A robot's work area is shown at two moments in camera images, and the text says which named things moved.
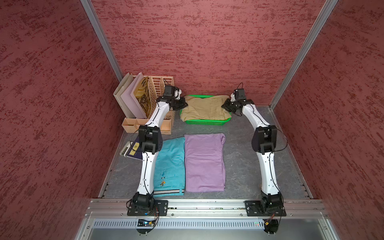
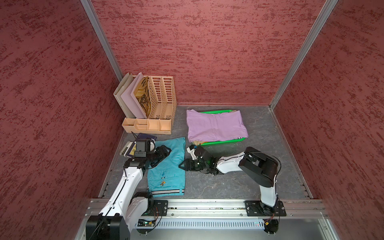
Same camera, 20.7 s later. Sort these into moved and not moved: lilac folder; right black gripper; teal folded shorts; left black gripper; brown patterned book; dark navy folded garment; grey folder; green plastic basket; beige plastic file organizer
Moved: left black gripper; green plastic basket; right black gripper
Not moved: teal folded shorts; lilac folder; brown patterned book; dark navy folded garment; beige plastic file organizer; grey folder
